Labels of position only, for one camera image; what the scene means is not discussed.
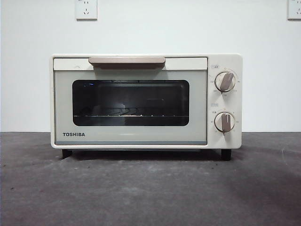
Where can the cream white toaster oven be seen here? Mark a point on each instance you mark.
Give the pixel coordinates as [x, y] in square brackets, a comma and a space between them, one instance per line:
[225, 63]

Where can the white wall socket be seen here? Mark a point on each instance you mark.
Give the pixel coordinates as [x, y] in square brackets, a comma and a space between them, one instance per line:
[294, 10]
[86, 10]

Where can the cream beige oven knob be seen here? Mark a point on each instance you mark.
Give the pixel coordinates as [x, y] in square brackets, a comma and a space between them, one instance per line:
[225, 82]
[225, 122]

